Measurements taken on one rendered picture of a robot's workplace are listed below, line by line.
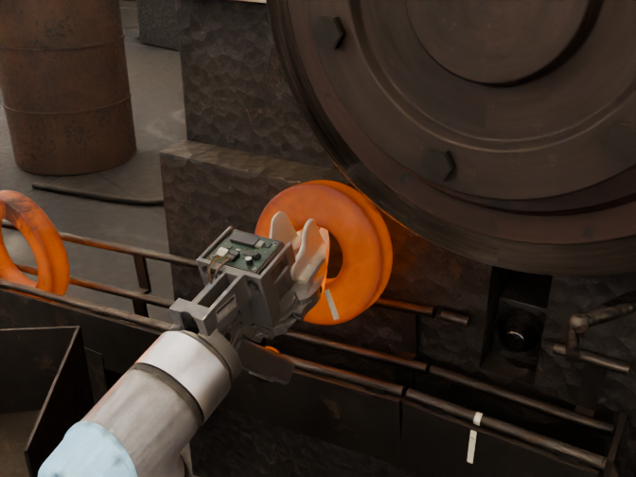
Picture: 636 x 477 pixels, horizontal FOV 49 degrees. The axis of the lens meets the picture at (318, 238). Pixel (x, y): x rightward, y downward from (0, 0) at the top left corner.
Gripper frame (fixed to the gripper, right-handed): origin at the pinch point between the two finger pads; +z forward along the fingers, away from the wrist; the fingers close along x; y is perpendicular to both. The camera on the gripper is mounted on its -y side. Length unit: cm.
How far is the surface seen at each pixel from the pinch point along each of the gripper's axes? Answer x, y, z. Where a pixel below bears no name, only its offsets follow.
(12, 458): 25.7, -16.6, -28.9
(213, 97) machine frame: 22.4, 6.5, 13.7
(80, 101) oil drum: 216, -84, 134
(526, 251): -22.5, 6.4, -2.0
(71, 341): 23.1, -7.5, -17.9
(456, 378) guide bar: -15.5, -14.3, -0.9
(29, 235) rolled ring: 46.3, -8.9, -4.5
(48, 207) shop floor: 201, -108, 89
